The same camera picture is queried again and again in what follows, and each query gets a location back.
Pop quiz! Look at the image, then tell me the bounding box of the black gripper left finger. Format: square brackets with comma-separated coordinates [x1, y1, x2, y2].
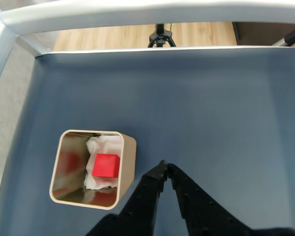
[120, 159, 168, 232]

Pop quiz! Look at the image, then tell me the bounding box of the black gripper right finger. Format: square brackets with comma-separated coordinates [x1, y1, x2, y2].
[167, 163, 251, 236]

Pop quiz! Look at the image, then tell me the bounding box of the red cube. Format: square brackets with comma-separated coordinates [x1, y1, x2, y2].
[92, 153, 120, 178]

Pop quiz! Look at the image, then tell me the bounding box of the beige square metal box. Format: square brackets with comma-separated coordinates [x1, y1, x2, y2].
[49, 129, 138, 210]

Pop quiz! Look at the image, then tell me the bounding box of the white crumpled tissue paper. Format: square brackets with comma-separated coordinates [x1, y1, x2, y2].
[84, 134, 121, 191]

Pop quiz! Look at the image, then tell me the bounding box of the silver pole with black clamp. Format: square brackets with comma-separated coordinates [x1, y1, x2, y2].
[271, 24, 295, 48]

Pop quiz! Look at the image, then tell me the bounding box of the black camera tripod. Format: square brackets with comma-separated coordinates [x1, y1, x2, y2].
[147, 23, 177, 49]

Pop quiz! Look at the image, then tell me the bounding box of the white table frame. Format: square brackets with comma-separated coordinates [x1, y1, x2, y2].
[0, 0, 295, 101]

